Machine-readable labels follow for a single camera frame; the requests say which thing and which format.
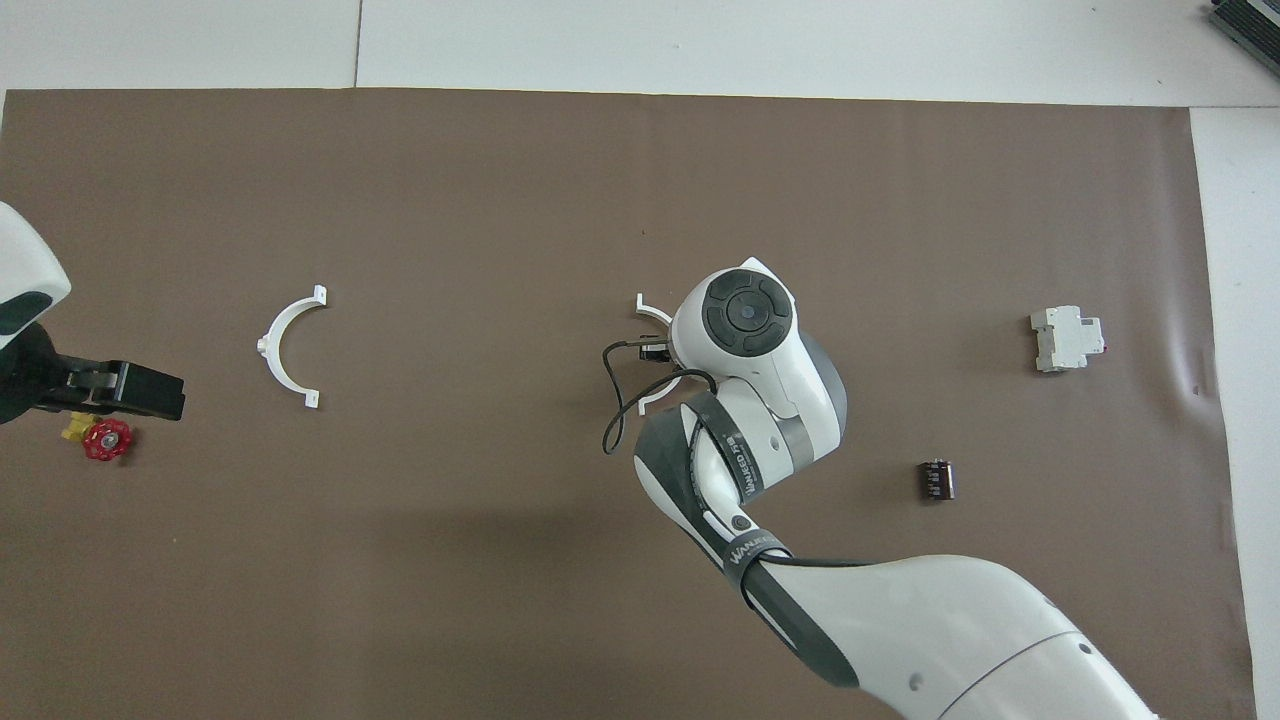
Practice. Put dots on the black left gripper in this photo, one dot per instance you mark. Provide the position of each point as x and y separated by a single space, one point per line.
30 380

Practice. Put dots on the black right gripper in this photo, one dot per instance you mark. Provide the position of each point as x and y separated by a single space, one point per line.
654 353

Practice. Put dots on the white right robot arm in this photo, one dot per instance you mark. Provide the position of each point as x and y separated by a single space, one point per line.
950 630

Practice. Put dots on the black cylindrical capacitor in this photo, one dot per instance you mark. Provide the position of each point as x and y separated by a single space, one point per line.
937 480

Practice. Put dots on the brown paper mat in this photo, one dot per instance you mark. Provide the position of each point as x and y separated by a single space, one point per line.
400 600

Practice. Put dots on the white circuit breaker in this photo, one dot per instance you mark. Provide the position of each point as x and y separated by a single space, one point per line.
1065 338

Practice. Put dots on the dark ribbed device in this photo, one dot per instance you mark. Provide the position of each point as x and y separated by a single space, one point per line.
1250 18

